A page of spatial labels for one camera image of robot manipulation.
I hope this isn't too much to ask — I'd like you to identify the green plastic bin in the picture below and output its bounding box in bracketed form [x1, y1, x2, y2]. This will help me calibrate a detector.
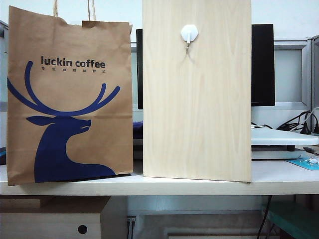
[261, 201, 319, 239]

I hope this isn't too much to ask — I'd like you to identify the black computer monitor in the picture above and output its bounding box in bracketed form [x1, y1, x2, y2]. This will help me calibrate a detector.
[136, 23, 276, 110]

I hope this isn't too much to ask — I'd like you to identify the white cable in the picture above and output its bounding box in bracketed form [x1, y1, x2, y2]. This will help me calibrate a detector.
[304, 107, 319, 125]

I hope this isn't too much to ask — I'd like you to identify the purple cloth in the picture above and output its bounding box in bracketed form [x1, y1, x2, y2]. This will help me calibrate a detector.
[133, 120, 144, 139]

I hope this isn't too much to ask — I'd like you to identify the wall power socket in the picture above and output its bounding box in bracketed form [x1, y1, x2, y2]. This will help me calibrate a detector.
[127, 216, 137, 237]

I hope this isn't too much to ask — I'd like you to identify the light wooden board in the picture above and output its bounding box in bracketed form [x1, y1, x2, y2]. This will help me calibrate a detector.
[142, 0, 252, 183]

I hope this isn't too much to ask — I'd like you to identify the black cable under table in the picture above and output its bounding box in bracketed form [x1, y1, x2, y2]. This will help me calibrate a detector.
[256, 195, 274, 239]

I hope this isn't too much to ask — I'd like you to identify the white adhesive wall hook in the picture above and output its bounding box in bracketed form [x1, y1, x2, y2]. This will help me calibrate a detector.
[180, 24, 199, 53]

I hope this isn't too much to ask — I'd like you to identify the wooden cabinet with round hole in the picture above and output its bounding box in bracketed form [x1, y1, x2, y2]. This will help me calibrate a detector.
[0, 196, 112, 239]

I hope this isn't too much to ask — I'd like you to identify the teal cutting mat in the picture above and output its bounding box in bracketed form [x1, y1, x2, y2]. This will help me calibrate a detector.
[285, 156, 319, 172]

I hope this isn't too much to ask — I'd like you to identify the black power cable bundle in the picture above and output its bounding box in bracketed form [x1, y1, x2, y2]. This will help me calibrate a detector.
[276, 111, 319, 135]

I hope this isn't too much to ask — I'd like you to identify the brown luckin coffee paper bag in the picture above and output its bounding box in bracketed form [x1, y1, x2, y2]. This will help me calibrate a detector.
[6, 0, 134, 187]

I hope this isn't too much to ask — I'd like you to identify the clear plastic hook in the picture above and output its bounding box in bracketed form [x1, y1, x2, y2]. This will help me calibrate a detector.
[298, 155, 319, 166]

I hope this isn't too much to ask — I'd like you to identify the black pen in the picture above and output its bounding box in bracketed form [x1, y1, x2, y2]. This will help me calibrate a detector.
[303, 146, 319, 156]

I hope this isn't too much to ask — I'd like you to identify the white laptop riser stand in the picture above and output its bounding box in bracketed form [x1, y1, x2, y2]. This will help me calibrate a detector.
[251, 125, 319, 160]

